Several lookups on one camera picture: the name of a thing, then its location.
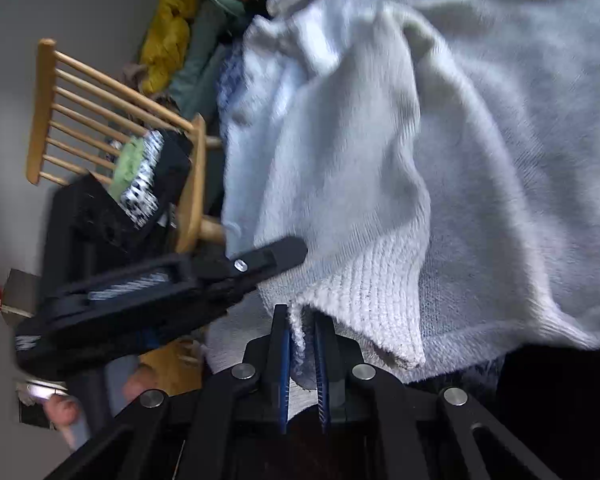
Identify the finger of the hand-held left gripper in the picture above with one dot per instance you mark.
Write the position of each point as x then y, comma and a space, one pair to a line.
75, 230
265, 257

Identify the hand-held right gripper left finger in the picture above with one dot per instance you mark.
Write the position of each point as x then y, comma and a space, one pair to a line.
281, 365

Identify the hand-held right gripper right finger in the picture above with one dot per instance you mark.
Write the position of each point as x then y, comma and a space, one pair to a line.
323, 375

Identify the white fluffy sweater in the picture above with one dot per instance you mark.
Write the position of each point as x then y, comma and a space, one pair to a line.
380, 185

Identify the person's left hand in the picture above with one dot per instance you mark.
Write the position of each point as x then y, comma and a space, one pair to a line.
62, 410

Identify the black and white spotted cloth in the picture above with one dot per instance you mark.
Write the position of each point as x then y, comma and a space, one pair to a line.
145, 195

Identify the green folded cloth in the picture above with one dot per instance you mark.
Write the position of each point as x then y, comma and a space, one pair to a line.
127, 167

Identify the light wooden spindle chair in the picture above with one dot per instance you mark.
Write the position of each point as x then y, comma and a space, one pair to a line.
195, 185

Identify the black folded cloth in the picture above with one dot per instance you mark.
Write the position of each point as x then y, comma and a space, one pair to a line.
172, 170

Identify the blue tie-dye blanket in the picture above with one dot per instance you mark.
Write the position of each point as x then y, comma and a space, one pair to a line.
230, 80

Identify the teal folded bedding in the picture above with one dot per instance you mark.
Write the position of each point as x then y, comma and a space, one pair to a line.
200, 60

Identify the yellow jacket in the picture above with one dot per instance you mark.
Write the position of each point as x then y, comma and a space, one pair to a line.
167, 40

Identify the grey wall box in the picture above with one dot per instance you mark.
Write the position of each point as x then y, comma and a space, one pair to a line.
22, 292

